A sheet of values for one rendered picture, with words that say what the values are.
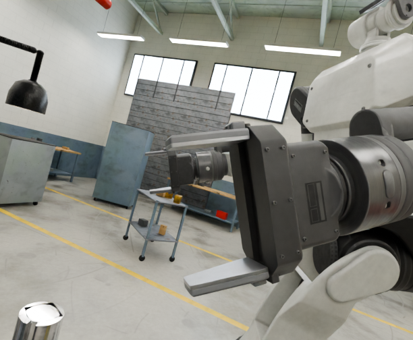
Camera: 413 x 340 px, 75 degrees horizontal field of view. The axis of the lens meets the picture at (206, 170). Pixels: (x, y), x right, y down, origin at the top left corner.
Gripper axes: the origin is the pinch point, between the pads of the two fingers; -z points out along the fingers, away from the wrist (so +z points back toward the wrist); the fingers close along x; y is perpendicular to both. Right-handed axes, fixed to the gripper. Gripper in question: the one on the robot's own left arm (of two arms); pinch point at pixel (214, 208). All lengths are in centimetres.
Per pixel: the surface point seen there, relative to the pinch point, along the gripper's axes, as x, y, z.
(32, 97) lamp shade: 23, -42, -20
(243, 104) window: 189, -673, 385
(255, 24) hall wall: 425, -662, 457
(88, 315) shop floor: -100, -228, -37
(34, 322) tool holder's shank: -4.3, 1.5, -12.3
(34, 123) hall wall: 197, -804, -178
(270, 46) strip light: 254, -458, 349
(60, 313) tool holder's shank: -4.5, 0.5, -11.2
